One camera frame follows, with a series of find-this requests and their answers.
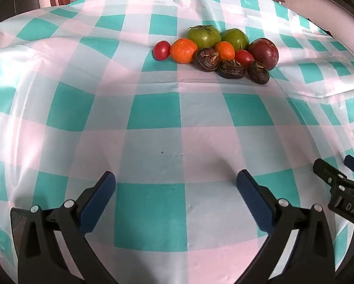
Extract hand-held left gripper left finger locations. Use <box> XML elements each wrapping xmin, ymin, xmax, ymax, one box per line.
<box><xmin>17</xmin><ymin>171</ymin><xmax>118</xmax><ymax>284</ymax></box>

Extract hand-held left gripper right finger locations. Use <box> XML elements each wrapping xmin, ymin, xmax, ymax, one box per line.
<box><xmin>236</xmin><ymin>169</ymin><xmax>335</xmax><ymax>284</ymax></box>

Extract small red oval tomato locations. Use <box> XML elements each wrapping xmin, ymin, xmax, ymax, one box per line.
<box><xmin>153</xmin><ymin>40</ymin><xmax>171</xmax><ymax>61</ymax></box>
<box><xmin>234</xmin><ymin>50</ymin><xmax>255</xmax><ymax>70</ymax></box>

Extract smooth green tomato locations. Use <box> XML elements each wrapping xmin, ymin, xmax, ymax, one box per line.
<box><xmin>221</xmin><ymin>28</ymin><xmax>250</xmax><ymax>51</ymax></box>

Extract teal pink checkered tablecloth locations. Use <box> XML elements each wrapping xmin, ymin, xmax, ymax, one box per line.
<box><xmin>0</xmin><ymin>0</ymin><xmax>354</xmax><ymax>284</ymax></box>

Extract dark brown wrinkled fruit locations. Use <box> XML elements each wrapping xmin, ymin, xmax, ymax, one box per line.
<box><xmin>247</xmin><ymin>61</ymin><xmax>270</xmax><ymax>85</ymax></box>
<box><xmin>218</xmin><ymin>59</ymin><xmax>245</xmax><ymax>80</ymax></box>
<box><xmin>196</xmin><ymin>48</ymin><xmax>220</xmax><ymax>72</ymax></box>

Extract dark red round tomato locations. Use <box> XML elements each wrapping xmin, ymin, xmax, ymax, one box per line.
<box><xmin>248</xmin><ymin>38</ymin><xmax>280</xmax><ymax>71</ymax></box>

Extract small orange mandarin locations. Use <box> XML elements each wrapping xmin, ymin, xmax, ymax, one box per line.
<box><xmin>215</xmin><ymin>41</ymin><xmax>236</xmax><ymax>61</ymax></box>

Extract large orange mandarin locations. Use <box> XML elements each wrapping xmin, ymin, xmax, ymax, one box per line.
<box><xmin>169</xmin><ymin>38</ymin><xmax>198</xmax><ymax>64</ymax></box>

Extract large green tomato with calyx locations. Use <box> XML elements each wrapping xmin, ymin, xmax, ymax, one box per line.
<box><xmin>186</xmin><ymin>25</ymin><xmax>222</xmax><ymax>50</ymax></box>

